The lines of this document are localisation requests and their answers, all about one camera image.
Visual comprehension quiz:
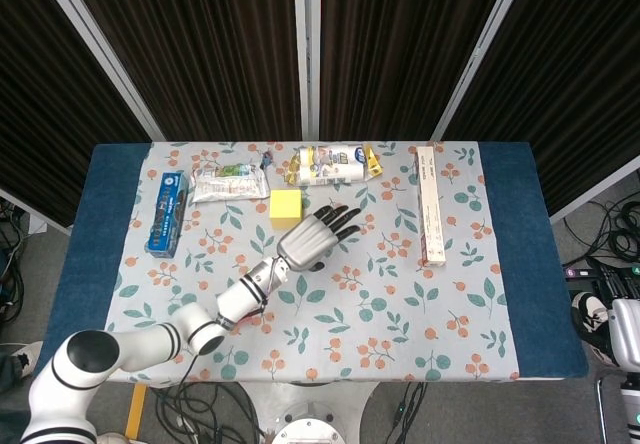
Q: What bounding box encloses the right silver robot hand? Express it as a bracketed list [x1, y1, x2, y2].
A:
[585, 257, 640, 368]

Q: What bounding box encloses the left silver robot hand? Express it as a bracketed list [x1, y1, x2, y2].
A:
[276, 204, 362, 272]

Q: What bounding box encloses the large yellow cube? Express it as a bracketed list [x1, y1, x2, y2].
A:
[268, 188, 305, 230]

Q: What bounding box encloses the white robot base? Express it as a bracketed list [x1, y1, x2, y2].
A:
[237, 381, 381, 444]

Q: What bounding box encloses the black white sneaker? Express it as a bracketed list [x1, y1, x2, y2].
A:
[571, 291, 621, 368]

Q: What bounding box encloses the black power strip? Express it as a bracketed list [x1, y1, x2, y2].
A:
[563, 262, 640, 281]

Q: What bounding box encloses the white yellow snack bag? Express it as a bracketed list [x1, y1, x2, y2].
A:
[283, 143, 385, 188]

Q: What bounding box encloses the silver snack packet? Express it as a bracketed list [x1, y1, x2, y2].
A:
[191, 163, 270, 204]

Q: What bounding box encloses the floral tablecloth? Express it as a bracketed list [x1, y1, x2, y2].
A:
[93, 139, 521, 383]

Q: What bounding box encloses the long white red box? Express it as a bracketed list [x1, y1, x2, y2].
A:
[416, 145, 447, 268]

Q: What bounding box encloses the blue foil box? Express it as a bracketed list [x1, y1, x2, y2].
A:
[146, 171, 191, 259]

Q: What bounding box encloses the blue table cover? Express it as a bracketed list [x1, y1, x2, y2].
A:
[47, 141, 590, 381]

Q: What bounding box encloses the dark pleated curtain panel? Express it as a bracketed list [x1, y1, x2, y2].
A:
[319, 0, 514, 141]
[0, 0, 151, 228]
[59, 0, 304, 143]
[442, 0, 640, 215]

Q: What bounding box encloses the yellow floor tape strip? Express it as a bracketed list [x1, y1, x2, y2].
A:
[124, 383, 149, 439]

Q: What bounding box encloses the black floor cable bundle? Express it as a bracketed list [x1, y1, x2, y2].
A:
[0, 198, 26, 325]
[564, 196, 640, 265]
[149, 382, 269, 444]

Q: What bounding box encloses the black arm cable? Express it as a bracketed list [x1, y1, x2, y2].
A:
[177, 308, 269, 400]

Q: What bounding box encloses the black cable with green light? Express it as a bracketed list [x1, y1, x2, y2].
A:
[392, 381, 429, 438]

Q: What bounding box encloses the white partition post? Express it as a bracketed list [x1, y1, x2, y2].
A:
[292, 0, 321, 141]
[32, 0, 166, 143]
[432, 0, 534, 141]

